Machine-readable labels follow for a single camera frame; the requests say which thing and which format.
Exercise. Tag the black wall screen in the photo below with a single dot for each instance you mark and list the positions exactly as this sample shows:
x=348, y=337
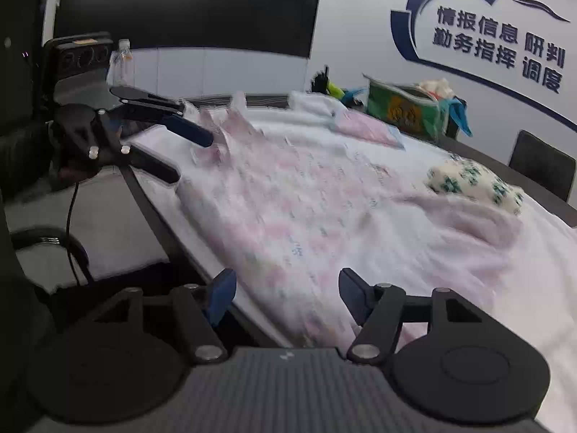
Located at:
x=274, y=26

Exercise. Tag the black office chair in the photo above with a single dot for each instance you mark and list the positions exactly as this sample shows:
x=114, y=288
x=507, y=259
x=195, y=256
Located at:
x=545, y=165

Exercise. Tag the white towel table cover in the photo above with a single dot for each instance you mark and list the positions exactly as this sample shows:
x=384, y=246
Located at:
x=535, y=297

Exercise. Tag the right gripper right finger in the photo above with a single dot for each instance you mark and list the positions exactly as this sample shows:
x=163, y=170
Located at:
x=377, y=309

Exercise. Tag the pink folded cloth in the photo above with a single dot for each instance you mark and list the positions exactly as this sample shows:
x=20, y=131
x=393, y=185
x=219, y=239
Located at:
x=354, y=124

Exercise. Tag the cream green floral folded cloth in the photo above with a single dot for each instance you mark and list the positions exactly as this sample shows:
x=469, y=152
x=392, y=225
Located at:
x=468, y=178

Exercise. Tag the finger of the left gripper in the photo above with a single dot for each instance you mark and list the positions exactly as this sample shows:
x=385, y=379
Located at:
x=144, y=161
x=141, y=106

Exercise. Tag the pink floral garment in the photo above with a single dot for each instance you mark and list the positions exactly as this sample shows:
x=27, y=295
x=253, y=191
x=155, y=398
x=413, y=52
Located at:
x=288, y=214

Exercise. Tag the clear water bottle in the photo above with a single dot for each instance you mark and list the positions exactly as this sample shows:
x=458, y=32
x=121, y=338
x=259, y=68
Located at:
x=122, y=66

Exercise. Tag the black pen holder items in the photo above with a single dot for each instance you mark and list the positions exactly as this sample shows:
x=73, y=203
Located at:
x=322, y=84

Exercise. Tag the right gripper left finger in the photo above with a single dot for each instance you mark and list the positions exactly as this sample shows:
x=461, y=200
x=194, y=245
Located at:
x=198, y=310

